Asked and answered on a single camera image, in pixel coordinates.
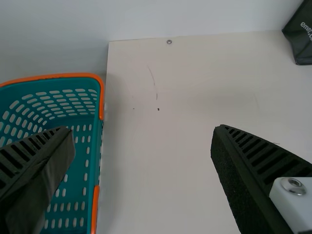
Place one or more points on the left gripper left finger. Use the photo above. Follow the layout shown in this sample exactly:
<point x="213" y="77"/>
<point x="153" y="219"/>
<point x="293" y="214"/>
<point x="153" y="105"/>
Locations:
<point x="31" y="175"/>

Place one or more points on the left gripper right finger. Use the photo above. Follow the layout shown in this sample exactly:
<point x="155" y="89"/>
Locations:
<point x="243" y="175"/>

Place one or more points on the teal shopping basket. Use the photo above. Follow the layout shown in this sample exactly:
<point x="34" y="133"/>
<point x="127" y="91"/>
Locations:
<point x="48" y="76"/>

